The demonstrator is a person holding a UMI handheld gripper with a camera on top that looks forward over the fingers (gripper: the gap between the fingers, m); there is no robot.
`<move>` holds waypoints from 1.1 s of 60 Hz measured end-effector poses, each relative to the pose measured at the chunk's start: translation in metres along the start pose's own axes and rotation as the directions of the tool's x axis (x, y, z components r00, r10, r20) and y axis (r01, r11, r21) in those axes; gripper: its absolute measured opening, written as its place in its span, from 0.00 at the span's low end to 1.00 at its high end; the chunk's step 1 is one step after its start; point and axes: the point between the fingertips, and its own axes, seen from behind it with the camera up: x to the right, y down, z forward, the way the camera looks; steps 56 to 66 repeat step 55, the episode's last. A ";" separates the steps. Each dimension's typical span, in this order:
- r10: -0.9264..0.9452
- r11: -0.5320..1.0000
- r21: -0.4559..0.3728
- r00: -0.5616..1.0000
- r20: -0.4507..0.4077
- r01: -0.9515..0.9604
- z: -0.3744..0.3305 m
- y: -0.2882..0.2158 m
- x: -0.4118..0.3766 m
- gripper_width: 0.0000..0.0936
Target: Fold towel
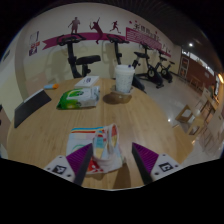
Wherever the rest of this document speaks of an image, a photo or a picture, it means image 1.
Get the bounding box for brown round saucer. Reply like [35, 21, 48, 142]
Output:
[109, 85, 134, 100]

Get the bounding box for group of wooden chairs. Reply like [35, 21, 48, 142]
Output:
[174, 85, 224, 158]

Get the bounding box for green wet wipes pack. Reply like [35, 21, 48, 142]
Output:
[55, 85, 101, 111]

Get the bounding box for wall posters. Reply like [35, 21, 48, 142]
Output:
[28, 30, 41, 57]

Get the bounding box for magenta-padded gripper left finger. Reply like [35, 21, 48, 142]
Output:
[43, 142, 94, 187]

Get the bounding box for blue and orange marker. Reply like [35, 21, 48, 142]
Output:
[43, 83, 60, 91]

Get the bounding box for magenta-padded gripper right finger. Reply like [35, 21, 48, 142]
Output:
[131, 142, 184, 186]

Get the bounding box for white towel with colourful print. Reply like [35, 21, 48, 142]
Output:
[65, 123, 127, 176]

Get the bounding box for black exercise bike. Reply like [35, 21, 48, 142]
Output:
[56, 33, 102, 80]
[106, 33, 147, 93]
[132, 41, 165, 90]
[156, 49, 176, 85]

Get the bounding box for black laptop sleeve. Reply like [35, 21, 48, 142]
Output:
[13, 88, 53, 130]

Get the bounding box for small white box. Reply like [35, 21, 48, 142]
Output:
[73, 75, 101, 89]

